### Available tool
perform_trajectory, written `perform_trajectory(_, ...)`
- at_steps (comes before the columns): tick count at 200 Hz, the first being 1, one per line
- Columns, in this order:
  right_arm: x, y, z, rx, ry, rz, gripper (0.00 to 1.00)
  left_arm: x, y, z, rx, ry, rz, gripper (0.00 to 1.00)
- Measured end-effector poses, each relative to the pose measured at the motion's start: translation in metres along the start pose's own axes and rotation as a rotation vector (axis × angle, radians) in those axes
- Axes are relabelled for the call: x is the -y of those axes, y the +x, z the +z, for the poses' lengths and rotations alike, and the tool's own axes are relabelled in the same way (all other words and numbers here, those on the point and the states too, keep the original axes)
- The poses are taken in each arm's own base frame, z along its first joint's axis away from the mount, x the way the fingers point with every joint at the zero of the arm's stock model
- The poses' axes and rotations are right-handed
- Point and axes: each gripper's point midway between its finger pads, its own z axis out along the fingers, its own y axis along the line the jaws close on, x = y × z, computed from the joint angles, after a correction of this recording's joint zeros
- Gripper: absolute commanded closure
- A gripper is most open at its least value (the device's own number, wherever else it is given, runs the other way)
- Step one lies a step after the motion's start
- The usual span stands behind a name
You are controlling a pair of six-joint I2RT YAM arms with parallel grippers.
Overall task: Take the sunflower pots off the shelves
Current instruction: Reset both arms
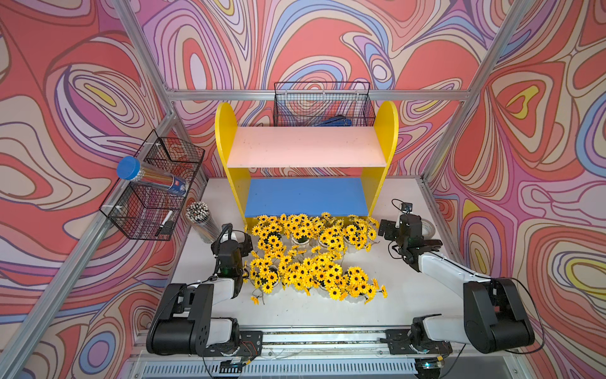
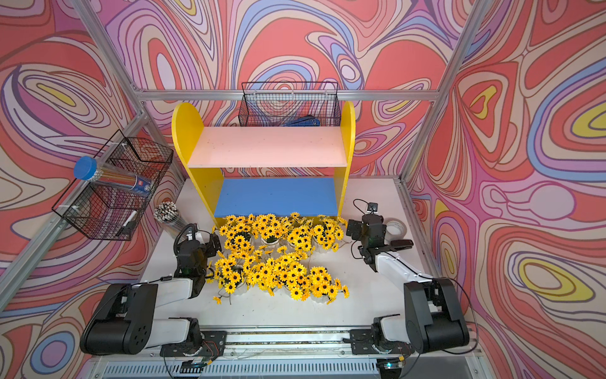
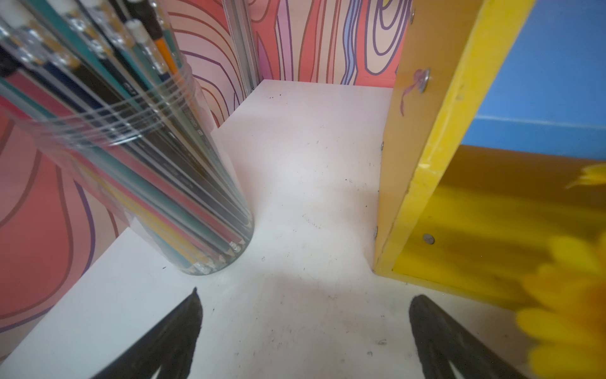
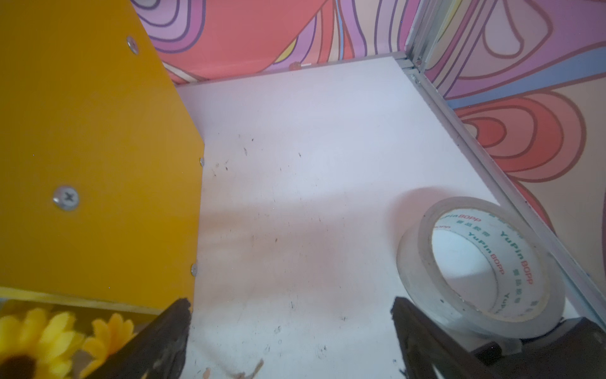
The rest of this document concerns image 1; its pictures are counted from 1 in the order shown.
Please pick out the black wire basket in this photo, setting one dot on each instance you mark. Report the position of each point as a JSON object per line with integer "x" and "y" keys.
{"x": 137, "y": 211}
{"x": 305, "y": 103}

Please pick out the clear packing tape roll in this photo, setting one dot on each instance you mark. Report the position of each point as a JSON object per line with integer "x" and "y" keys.
{"x": 428, "y": 229}

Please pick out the black wire basket left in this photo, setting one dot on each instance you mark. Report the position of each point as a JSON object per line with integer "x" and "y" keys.
{"x": 137, "y": 211}

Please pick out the small black device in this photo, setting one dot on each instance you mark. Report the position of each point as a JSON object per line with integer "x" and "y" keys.
{"x": 433, "y": 244}

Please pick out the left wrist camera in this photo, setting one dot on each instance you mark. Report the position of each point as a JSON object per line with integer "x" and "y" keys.
{"x": 227, "y": 233}

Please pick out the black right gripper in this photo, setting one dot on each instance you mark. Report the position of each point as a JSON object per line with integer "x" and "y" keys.
{"x": 390, "y": 226}

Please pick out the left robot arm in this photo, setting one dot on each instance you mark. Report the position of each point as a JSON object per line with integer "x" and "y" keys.
{"x": 183, "y": 324}

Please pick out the blue capped pencil tube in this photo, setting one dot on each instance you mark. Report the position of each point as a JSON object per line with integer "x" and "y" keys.
{"x": 133, "y": 170}

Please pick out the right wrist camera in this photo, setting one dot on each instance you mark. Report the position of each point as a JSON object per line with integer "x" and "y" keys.
{"x": 406, "y": 207}

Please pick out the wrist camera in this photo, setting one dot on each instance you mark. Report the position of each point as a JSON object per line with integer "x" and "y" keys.
{"x": 406, "y": 207}
{"x": 227, "y": 233}

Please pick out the clear cup of pencils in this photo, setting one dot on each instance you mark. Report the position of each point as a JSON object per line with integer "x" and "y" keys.
{"x": 199, "y": 215}

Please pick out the yellow wooden shelf unit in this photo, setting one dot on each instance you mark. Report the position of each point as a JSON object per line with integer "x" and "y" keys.
{"x": 368, "y": 148}

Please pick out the black wire basket rear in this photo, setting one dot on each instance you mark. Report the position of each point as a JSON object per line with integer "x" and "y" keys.
{"x": 305, "y": 103}

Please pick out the aluminium frame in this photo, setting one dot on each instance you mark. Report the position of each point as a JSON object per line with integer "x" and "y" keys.
{"x": 76, "y": 96}

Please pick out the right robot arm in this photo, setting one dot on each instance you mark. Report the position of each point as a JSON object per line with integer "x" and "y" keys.
{"x": 493, "y": 319}

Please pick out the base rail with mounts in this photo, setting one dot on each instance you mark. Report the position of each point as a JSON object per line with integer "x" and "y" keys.
{"x": 300, "y": 337}

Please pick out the blue object in rear basket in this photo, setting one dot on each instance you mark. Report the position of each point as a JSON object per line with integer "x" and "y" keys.
{"x": 336, "y": 121}

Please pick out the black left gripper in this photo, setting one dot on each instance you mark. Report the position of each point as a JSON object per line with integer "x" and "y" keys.
{"x": 241, "y": 246}

